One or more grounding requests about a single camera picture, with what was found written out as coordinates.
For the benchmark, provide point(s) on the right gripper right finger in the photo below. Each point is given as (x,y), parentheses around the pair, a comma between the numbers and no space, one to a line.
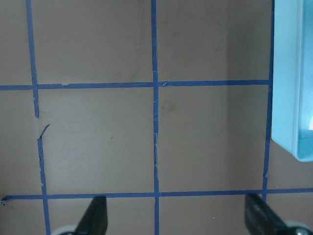
(260,219)

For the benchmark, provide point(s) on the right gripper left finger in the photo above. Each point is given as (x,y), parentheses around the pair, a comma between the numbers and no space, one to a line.
(95,218)

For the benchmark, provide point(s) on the teal plastic bin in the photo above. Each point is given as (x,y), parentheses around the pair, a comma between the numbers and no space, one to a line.
(292,101)

